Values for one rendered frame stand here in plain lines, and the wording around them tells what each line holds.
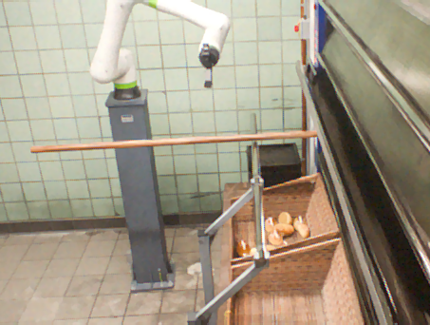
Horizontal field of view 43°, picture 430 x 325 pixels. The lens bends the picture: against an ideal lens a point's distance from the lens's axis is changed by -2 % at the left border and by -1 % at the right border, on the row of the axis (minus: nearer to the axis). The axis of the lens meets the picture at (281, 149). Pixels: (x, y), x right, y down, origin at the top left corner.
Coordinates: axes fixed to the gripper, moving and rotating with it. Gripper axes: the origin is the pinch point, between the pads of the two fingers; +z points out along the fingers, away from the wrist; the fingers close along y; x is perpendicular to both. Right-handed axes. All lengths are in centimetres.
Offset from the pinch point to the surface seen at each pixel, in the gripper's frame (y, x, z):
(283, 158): 63, -35, -43
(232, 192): 90, -5, -57
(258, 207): 31, -19, 63
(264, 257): 31, -20, 92
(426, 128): -25, -50, 132
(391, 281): 7, -45, 137
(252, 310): 90, -15, 47
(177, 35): 10, 25, -118
